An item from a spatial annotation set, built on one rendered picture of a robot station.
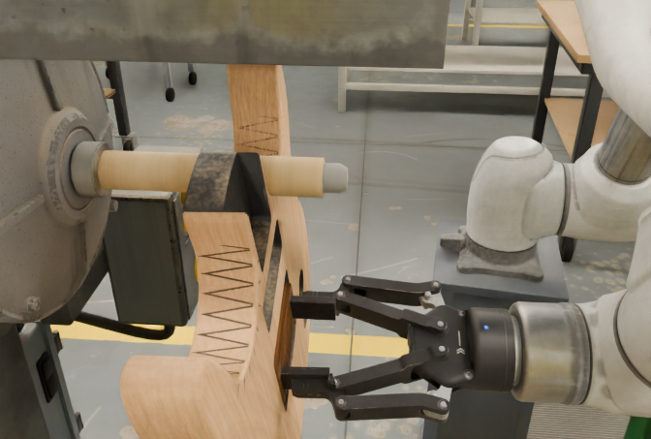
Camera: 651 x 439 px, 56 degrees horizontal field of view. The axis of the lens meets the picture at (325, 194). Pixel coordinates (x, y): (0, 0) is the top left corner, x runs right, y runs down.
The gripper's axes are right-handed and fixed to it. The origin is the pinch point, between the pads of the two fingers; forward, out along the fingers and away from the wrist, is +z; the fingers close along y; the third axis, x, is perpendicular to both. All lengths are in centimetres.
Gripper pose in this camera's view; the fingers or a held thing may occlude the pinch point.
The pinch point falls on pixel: (290, 340)
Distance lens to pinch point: 59.6
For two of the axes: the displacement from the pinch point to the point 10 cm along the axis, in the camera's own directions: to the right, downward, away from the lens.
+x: -0.4, -6.9, -7.2
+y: 0.7, -7.2, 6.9
